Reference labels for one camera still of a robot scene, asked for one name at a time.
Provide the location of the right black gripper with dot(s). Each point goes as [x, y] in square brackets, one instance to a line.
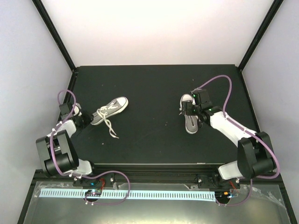
[187, 105]

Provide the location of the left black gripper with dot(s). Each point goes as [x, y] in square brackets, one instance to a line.
[89, 118]

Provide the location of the grey sneaker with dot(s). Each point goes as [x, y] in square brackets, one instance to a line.
[191, 122]
[103, 113]

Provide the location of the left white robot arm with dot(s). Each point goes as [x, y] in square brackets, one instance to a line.
[56, 151]

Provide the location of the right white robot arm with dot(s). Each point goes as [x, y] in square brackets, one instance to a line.
[255, 155]

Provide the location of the left small circuit board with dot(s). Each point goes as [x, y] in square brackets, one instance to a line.
[93, 192]

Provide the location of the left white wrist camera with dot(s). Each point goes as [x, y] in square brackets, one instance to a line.
[77, 110]

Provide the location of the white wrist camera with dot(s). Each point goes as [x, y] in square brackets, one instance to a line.
[195, 94]
[77, 110]

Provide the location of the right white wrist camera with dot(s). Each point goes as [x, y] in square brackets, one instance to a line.
[195, 94]

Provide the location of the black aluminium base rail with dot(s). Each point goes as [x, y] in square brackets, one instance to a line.
[204, 176]

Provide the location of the white slotted cable duct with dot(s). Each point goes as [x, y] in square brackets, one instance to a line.
[132, 194]

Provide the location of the left black frame post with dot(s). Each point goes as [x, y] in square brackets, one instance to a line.
[54, 33]

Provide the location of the black frame post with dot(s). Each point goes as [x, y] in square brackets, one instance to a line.
[54, 33]
[275, 6]

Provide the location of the right black frame post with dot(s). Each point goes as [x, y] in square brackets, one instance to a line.
[275, 6]

